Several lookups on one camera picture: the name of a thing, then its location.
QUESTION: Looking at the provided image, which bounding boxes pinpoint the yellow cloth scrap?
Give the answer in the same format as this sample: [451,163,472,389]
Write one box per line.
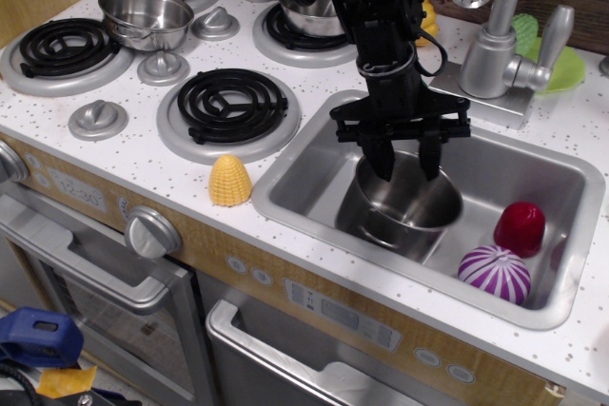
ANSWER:
[36,366,97,399]

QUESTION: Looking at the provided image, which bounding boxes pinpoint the steel saucepan with handle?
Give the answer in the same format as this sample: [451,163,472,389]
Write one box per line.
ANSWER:
[210,0,353,38]

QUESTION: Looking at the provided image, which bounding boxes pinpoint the red toy vegetable half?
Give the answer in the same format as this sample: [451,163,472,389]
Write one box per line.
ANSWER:
[493,202,546,258]

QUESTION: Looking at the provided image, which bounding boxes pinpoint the back right black burner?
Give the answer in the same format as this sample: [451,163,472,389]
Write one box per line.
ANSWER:
[252,3,357,68]

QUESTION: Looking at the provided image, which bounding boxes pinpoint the purple striped toy onion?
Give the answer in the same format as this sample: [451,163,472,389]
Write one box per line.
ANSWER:
[458,244,532,305]

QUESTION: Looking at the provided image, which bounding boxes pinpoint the front centre black burner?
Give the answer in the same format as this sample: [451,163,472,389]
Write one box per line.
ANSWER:
[157,68,301,165]

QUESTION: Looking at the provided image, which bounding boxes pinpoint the silver toy faucet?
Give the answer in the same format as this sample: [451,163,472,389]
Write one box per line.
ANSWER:
[430,0,575,129]

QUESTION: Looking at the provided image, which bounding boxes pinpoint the silver stove knob middle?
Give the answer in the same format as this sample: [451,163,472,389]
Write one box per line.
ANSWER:
[137,50,190,87]

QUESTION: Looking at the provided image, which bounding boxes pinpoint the yellow toy corn piece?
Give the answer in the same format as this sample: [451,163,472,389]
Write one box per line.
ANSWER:
[208,155,253,207]

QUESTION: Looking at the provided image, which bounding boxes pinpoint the silver stove knob front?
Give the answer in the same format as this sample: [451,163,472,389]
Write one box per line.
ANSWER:
[68,100,128,142]

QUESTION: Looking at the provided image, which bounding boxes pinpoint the silver stove knob upper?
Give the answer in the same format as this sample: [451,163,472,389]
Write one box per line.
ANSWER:
[190,7,240,41]

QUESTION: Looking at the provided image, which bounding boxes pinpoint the green toy plate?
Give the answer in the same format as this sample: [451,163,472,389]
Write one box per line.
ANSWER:
[517,37,585,93]

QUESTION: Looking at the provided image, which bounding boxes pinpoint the silver oven dial left edge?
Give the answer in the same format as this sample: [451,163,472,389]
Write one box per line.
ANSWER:
[0,141,29,184]

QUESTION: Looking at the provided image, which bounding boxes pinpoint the silver stove knob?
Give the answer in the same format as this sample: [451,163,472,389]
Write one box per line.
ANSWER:
[137,50,190,87]
[190,7,240,41]
[68,100,128,142]

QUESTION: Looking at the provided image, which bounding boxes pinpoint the toy dishwasher door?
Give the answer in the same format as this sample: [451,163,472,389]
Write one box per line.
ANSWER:
[205,299,481,406]

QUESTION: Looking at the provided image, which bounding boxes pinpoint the toy oven door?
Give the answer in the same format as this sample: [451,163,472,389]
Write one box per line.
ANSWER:
[1,183,217,405]

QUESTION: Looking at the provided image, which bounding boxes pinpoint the steel bowl pot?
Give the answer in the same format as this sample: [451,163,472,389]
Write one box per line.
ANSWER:
[98,0,194,51]

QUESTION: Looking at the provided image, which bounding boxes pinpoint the green toy corn piece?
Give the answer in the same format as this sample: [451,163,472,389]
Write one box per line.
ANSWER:
[511,13,539,55]

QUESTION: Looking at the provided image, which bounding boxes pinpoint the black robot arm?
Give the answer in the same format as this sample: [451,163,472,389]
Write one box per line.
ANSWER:
[295,0,471,181]

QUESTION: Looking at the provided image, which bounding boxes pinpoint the silver oven dial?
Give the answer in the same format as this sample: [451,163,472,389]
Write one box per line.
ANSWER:
[124,205,183,260]

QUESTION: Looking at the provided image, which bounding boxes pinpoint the yellow toy bell pepper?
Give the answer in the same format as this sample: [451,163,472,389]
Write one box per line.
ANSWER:
[422,0,440,38]

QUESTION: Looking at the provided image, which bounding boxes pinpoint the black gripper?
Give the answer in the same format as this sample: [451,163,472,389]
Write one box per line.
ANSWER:
[330,66,471,182]

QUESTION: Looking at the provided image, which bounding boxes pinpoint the front left black burner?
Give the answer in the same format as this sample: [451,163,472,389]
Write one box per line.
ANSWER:
[1,18,133,97]

